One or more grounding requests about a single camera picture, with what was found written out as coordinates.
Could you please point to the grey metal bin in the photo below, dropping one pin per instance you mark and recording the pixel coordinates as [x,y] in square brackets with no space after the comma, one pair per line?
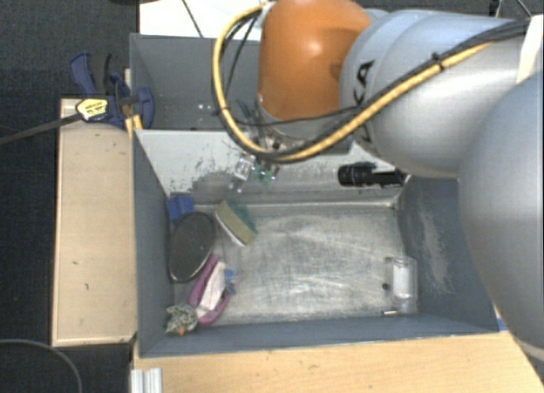
[314,255]

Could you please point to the clear glass jar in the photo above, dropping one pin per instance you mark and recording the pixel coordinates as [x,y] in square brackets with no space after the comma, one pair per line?
[401,283]

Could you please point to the green and yellow sponge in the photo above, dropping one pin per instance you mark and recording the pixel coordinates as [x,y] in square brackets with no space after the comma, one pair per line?
[236,223]

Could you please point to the blue plastic object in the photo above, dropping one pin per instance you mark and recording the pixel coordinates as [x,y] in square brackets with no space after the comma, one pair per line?
[179,206]

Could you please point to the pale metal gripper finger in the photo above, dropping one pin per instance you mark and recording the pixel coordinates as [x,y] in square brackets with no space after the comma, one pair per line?
[242,169]

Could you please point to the patterned crumpled cloth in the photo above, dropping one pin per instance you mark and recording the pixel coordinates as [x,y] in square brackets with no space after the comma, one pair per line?
[180,319]

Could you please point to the pale wood board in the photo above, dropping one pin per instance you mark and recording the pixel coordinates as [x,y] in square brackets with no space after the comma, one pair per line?
[95,229]

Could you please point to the black cylinder on white bracket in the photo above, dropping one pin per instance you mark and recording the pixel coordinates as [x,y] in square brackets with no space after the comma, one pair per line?
[359,175]

